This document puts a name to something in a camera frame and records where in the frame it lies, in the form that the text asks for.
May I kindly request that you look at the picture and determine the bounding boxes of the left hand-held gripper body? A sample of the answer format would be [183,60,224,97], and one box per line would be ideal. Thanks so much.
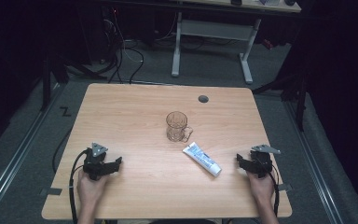
[82,142,110,182]

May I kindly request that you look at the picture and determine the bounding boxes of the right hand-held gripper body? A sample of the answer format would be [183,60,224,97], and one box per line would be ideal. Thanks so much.
[246,144,282,179]

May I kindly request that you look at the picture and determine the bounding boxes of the white blue toothpaste tube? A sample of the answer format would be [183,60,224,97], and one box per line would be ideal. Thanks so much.
[182,141,223,178]

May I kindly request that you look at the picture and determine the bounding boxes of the clear glass mug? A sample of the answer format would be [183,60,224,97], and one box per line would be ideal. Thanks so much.
[165,110,195,144]

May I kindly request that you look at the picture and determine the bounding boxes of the person's right hand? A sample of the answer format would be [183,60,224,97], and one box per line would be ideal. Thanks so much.
[246,170,277,204]

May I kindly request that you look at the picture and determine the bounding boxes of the person's left hand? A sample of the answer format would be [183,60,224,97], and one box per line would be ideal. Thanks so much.
[76,169,110,206]

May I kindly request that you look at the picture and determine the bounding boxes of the black zigzag floor tape mark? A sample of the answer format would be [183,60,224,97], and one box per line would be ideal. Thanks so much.
[59,105,73,118]

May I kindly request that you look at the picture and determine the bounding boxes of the black metal stand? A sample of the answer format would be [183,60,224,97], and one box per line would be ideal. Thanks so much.
[251,68,309,133]
[39,50,108,112]

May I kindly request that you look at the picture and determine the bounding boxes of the small red object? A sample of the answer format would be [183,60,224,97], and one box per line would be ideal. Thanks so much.
[261,38,275,51]

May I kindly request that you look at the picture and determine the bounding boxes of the white framed wooden desk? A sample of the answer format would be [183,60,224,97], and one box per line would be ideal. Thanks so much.
[171,0,302,85]

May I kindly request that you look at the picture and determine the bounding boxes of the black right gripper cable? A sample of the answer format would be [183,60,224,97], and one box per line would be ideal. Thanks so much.
[268,169,282,217]

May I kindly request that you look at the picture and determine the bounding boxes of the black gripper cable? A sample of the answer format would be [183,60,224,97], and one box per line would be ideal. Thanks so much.
[68,148,91,224]
[268,169,282,217]

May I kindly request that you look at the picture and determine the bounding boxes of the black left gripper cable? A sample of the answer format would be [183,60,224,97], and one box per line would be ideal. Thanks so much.
[68,148,91,224]

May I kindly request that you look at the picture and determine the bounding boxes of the thin black floor cable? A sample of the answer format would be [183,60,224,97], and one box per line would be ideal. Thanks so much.
[51,125,75,175]

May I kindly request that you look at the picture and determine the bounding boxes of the metal floor rail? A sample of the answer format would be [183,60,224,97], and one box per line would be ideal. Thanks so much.
[282,101,345,224]
[0,83,64,218]

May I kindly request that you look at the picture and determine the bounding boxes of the black floor cables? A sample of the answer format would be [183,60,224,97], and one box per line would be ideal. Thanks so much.
[99,36,145,85]

